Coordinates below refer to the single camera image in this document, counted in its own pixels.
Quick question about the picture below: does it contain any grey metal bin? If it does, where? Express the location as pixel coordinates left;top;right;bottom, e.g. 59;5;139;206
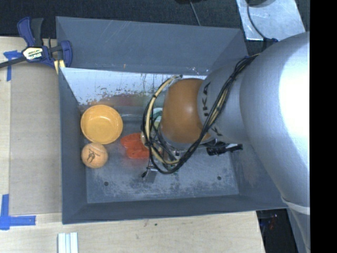
55;16;289;225

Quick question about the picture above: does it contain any orange ball with black print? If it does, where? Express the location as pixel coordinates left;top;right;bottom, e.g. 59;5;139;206
81;142;109;169

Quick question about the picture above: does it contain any red plastic toy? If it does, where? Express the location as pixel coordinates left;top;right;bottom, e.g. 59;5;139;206
120;132;151;160

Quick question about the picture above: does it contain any pale wood board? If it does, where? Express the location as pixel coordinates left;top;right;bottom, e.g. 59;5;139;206
8;63;63;216

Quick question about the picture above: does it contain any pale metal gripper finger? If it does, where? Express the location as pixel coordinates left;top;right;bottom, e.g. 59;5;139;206
145;167;158;183

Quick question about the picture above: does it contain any orange bowl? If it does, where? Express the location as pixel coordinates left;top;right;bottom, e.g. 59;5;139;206
80;104;124;145

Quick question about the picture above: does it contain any black cylinder on white bracket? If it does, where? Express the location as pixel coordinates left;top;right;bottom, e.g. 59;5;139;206
206;142;244;157

